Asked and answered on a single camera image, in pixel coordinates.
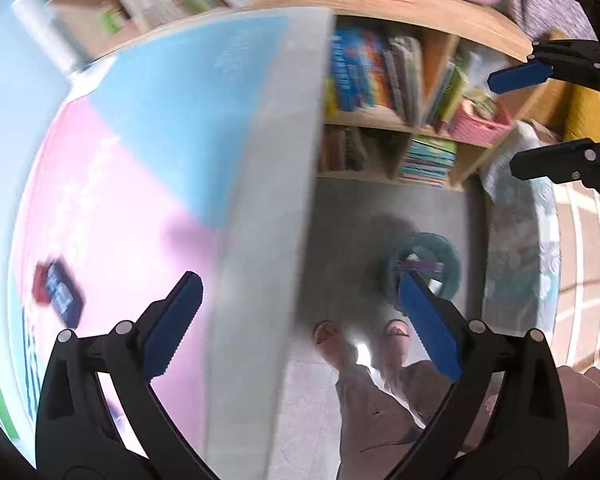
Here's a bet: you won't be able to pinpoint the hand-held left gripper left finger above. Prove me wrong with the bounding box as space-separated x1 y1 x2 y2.
35 270 216 480

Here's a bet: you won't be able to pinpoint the wooden bookshelf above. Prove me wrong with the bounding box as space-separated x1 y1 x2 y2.
45 0 576 193

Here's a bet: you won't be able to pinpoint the striped rug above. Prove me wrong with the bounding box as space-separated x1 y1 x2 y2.
550 175 600 376

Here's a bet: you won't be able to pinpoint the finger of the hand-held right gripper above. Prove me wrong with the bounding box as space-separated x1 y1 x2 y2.
509 139 600 191
487 40 600 96

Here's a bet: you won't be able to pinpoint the light patterned mat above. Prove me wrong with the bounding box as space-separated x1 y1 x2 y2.
480 120 561 326

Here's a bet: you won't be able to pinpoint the pink basket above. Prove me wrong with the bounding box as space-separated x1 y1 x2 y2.
447 100 513 148

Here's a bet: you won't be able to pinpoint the blue pink printed towel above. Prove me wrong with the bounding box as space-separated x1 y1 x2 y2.
5 15 291 466

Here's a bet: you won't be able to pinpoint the person's pink clothing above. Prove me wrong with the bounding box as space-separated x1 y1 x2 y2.
555 365 600 466

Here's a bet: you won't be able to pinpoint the row of colourful books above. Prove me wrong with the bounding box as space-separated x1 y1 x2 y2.
325 30 426 126

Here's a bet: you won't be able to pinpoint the stack of colourful books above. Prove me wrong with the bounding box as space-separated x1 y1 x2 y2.
397 137 458 188

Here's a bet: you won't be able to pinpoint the person's legs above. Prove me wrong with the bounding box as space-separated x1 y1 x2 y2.
312 320 496 480

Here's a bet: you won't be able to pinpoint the teal trash bin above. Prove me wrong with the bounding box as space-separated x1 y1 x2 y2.
378 232 463 316

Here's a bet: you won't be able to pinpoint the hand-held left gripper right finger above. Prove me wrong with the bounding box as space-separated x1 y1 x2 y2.
395 272 571 480

